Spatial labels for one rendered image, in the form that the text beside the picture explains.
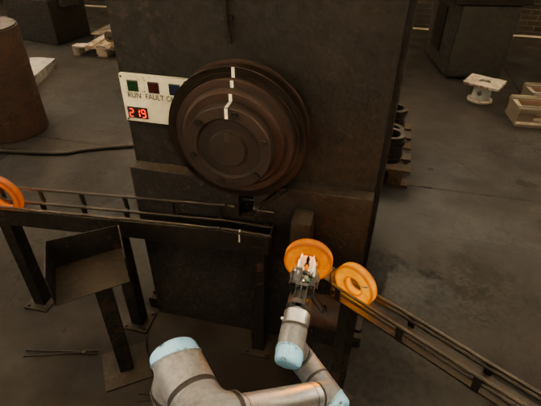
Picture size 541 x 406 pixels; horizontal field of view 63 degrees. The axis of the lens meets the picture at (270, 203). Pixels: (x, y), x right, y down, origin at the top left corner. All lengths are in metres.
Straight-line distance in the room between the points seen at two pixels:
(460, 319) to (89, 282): 1.78
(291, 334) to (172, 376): 0.35
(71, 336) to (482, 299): 2.12
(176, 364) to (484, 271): 2.12
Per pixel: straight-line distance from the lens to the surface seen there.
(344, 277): 1.53
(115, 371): 2.23
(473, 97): 5.06
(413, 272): 2.67
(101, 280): 1.76
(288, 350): 1.21
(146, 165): 1.84
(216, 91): 1.39
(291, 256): 1.40
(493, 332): 2.54
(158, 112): 1.70
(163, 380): 1.06
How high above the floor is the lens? 1.80
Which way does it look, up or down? 36 degrees down
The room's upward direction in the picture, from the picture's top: 1 degrees clockwise
